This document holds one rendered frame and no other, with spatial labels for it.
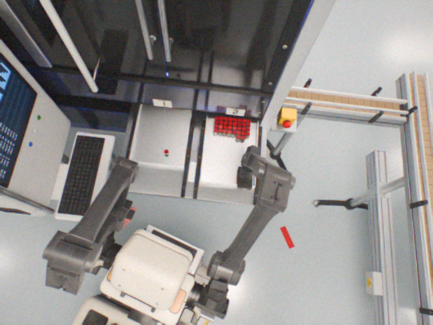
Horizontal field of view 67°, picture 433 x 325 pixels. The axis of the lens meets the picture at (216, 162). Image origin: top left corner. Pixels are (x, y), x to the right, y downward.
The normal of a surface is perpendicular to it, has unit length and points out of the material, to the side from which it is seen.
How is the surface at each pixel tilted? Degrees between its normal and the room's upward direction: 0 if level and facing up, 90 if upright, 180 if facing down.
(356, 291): 0
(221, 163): 0
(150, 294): 48
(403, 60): 0
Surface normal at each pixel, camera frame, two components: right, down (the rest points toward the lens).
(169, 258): 0.32, -0.81
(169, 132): 0.06, -0.32
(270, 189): 0.25, -0.46
